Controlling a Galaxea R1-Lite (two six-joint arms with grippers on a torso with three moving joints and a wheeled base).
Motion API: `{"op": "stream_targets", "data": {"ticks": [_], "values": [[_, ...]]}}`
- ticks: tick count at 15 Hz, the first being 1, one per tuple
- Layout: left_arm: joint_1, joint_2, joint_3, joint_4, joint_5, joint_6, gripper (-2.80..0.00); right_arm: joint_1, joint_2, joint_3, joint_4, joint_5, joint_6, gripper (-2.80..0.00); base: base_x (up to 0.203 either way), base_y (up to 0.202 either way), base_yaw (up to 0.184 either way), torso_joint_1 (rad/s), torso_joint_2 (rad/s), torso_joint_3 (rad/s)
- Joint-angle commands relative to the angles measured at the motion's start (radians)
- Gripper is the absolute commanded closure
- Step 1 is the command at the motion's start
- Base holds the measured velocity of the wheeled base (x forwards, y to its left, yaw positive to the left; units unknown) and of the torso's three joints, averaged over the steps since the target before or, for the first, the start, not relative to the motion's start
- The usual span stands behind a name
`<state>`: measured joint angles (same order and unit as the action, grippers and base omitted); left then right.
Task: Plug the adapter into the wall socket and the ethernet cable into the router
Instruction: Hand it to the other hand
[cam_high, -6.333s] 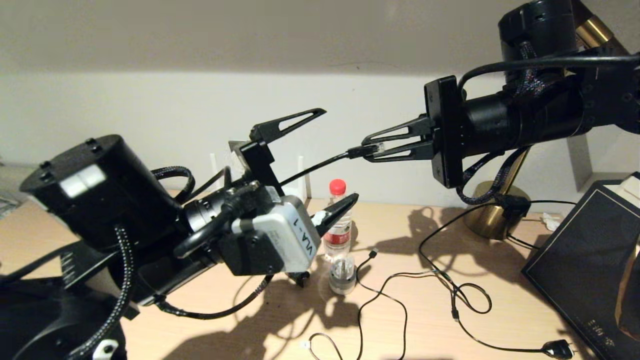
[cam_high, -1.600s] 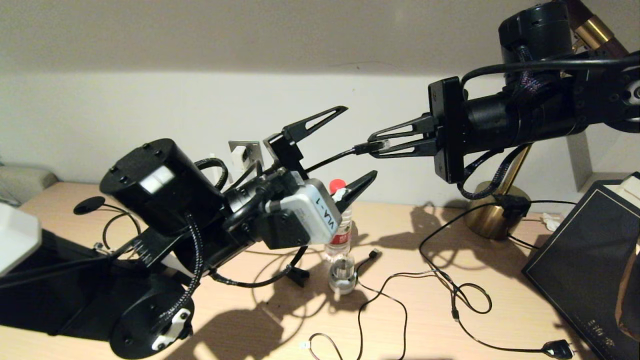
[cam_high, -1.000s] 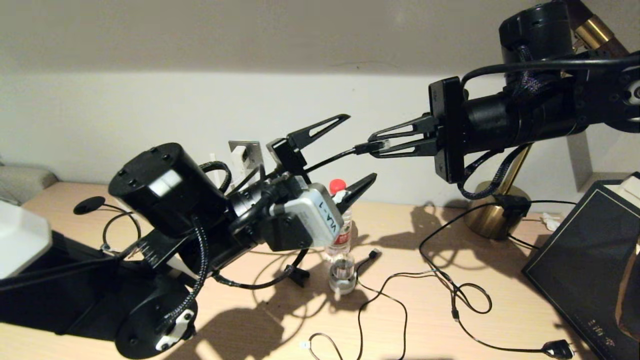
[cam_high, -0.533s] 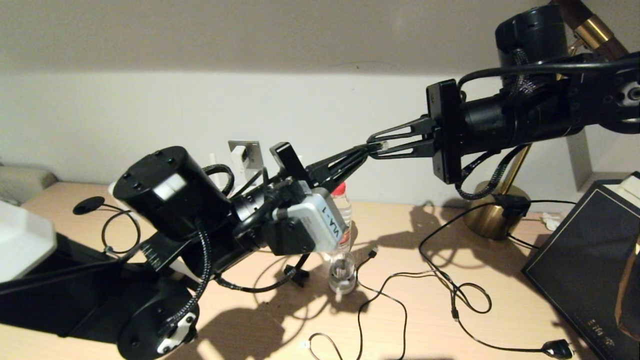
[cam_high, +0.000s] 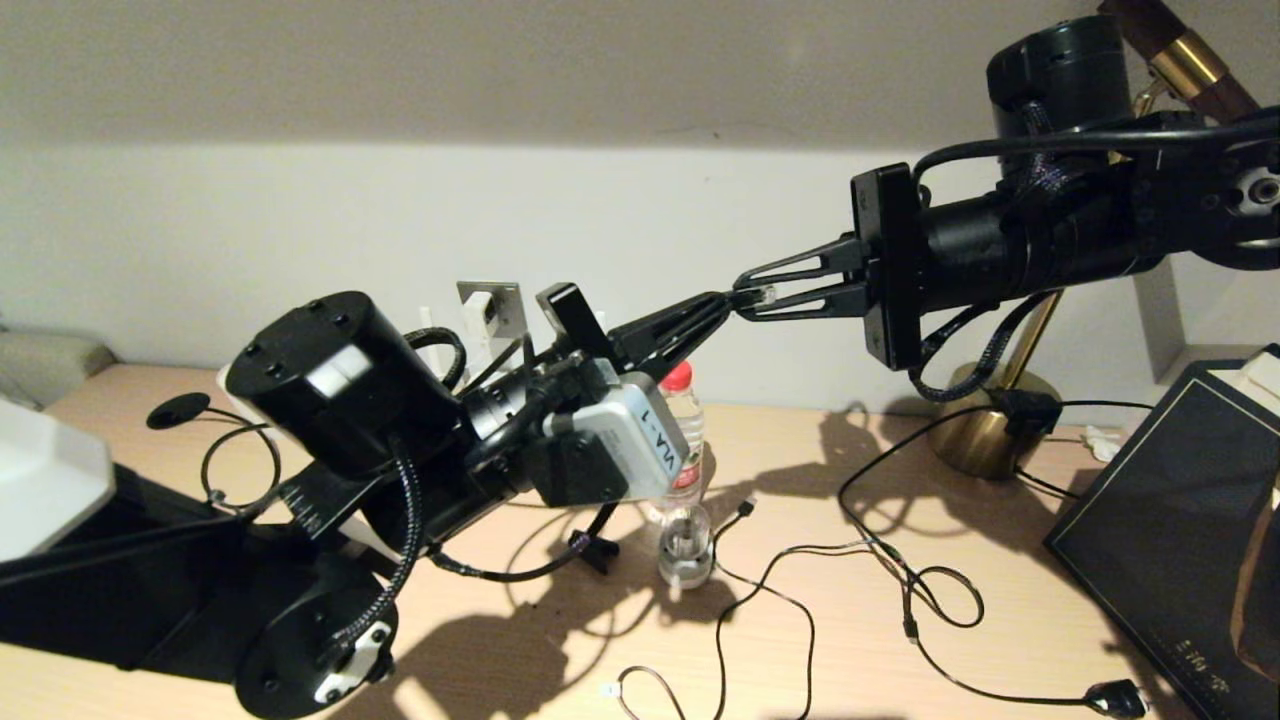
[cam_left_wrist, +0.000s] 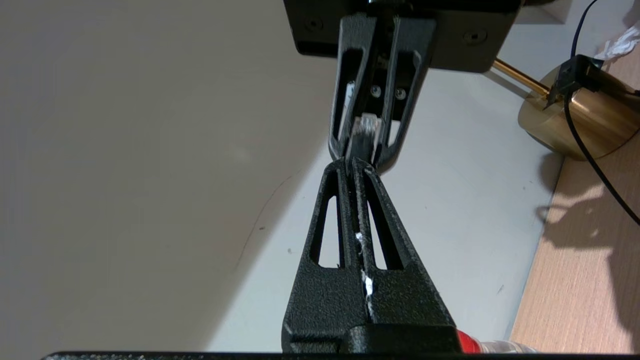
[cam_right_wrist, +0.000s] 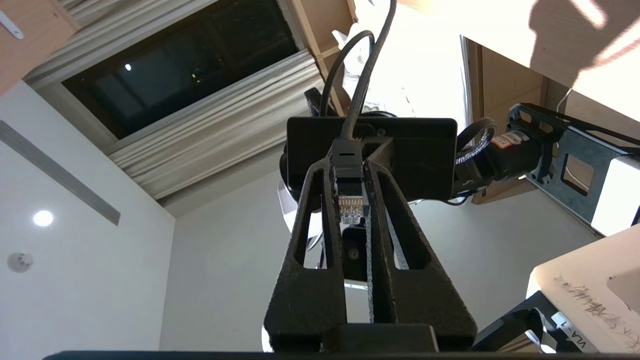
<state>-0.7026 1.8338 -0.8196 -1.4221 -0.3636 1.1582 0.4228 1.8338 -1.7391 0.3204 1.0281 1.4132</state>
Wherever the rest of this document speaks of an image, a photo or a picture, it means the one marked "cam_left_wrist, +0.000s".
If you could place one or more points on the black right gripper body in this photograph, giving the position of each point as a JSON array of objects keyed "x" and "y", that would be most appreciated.
[{"x": 465, "y": 30}]

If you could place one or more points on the brass desk lamp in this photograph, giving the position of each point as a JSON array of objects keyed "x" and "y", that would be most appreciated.
[{"x": 600, "y": 120}]

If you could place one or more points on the black block on lamp base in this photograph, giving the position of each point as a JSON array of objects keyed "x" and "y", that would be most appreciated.
[{"x": 575, "y": 75}]

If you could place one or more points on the small white crumpled item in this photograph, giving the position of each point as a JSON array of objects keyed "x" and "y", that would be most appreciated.
[{"x": 622, "y": 42}]

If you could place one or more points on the clear water bottle red cap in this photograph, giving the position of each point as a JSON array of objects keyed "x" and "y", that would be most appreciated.
[{"x": 467, "y": 342}]

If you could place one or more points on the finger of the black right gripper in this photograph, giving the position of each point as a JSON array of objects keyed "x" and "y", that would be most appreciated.
[
  {"x": 350, "y": 70},
  {"x": 410, "y": 75}
]

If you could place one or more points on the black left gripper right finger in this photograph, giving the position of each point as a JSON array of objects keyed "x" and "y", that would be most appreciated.
[{"x": 405, "y": 300}]

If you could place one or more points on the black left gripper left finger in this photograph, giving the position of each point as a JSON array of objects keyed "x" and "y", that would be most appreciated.
[{"x": 325, "y": 305}]

